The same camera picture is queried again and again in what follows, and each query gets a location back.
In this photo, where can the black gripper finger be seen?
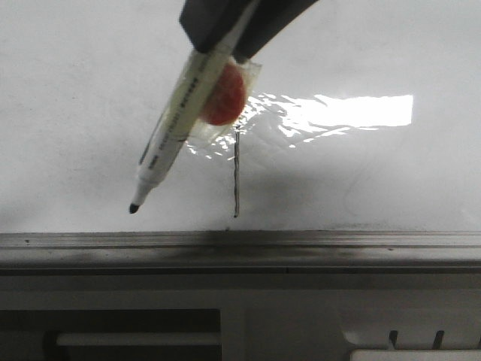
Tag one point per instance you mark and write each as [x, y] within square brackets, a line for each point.
[206, 23]
[270, 18]

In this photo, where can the red round magnet with tape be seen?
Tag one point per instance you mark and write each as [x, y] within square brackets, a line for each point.
[226, 102]

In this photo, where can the white whiteboard marker pen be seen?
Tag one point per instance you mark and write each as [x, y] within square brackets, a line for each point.
[196, 82]

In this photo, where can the white whiteboard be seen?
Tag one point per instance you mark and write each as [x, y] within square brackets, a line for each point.
[366, 115]

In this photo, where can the grey metal whiteboard tray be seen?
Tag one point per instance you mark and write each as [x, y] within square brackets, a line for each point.
[237, 251]

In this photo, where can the grey cabinet below whiteboard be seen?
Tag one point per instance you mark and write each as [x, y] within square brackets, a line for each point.
[240, 316]

